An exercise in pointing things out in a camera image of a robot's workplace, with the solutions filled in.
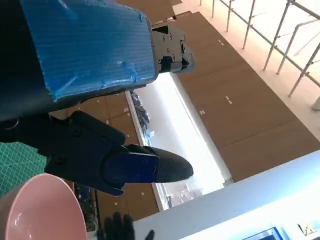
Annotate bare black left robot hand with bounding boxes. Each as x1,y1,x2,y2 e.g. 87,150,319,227
0,0,196,198

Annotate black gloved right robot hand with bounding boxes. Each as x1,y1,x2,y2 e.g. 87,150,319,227
97,211,156,240

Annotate pink bowl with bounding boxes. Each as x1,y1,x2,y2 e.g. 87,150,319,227
0,173,88,240

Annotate long white shelf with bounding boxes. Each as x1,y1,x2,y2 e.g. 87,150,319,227
124,72,235,213

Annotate green cutting mat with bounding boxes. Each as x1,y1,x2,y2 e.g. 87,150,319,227
0,141,52,198

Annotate blue screen monitor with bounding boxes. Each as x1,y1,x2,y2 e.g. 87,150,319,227
246,226,285,240

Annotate stacked brown cardboard boxes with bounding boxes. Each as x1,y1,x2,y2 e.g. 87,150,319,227
49,0,320,240

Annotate white metal railing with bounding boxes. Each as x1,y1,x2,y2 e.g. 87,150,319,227
199,0,320,99

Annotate white partition wall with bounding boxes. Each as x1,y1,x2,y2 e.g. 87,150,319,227
132,149,320,240

